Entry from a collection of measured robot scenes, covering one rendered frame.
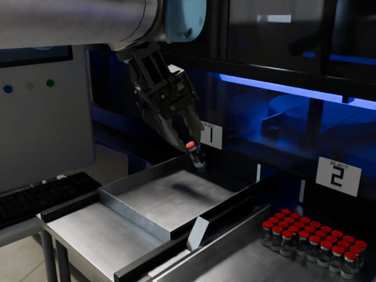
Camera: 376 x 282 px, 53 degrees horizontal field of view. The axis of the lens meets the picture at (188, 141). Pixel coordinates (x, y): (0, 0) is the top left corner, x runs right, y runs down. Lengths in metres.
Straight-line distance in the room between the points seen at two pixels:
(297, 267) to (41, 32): 0.63
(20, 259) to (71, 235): 1.50
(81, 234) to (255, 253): 0.37
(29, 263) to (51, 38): 2.08
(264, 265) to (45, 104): 0.79
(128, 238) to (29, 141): 0.53
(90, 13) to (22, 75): 0.90
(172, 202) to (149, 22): 0.63
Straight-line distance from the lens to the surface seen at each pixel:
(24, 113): 1.20
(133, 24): 0.34
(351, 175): 0.79
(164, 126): 0.63
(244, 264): 0.75
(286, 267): 0.76
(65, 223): 0.90
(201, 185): 1.01
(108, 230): 0.85
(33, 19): 0.25
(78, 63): 1.24
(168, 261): 0.75
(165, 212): 0.90
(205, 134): 0.98
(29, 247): 2.43
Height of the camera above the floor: 1.36
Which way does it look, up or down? 21 degrees down
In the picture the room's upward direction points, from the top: straight up
